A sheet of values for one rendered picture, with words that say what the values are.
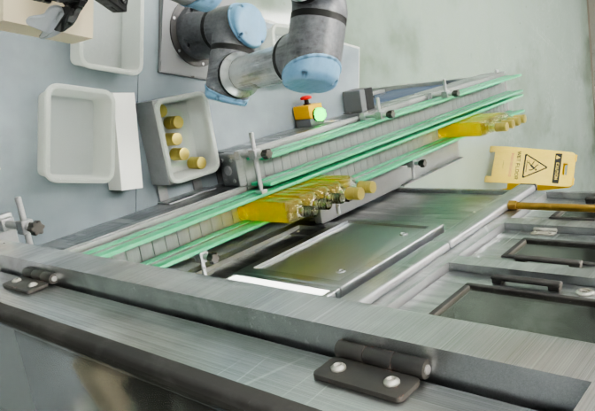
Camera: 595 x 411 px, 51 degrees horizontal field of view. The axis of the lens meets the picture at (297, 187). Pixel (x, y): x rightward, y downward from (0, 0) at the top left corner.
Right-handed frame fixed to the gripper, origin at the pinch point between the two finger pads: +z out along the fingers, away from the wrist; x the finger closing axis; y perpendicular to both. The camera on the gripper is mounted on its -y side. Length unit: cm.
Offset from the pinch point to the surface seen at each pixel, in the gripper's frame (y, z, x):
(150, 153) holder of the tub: -45, 34, 24
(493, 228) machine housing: -111, -31, 43
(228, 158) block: -64, 25, 25
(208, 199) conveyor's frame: -56, 23, 36
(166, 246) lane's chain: -43, 23, 48
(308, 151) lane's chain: -96, 23, 21
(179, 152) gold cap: -51, 29, 24
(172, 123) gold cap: -49, 30, 16
